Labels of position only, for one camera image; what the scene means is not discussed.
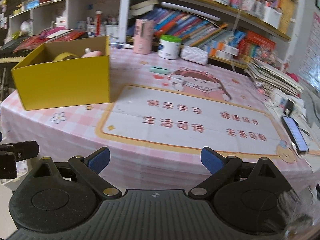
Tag yellow tape roll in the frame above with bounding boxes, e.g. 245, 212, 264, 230
53, 52, 78, 62

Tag pink checkered tablecloth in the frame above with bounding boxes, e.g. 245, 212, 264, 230
1, 49, 319, 189

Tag black smartphone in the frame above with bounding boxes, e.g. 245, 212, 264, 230
281, 115, 309, 154

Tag yellow cardboard box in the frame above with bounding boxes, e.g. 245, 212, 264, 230
11, 36, 112, 111

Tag stack of papers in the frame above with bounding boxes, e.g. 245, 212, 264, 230
245, 59, 304, 98

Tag mint green correction tape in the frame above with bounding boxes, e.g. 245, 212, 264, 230
150, 66, 170, 75

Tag pink plush toy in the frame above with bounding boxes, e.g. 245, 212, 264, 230
82, 48, 103, 58

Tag white quilted pouch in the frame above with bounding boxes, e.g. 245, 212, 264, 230
180, 46, 208, 65

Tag red paper pile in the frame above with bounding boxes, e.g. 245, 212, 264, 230
14, 29, 88, 52

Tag white jar green lid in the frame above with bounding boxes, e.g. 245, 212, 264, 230
157, 35, 182, 60

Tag white pen holder cups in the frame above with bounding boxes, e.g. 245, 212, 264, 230
86, 24, 119, 38

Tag pink humidifier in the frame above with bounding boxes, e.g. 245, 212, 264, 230
133, 19, 155, 55

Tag white charging cable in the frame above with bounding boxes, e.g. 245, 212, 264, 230
229, 8, 245, 73

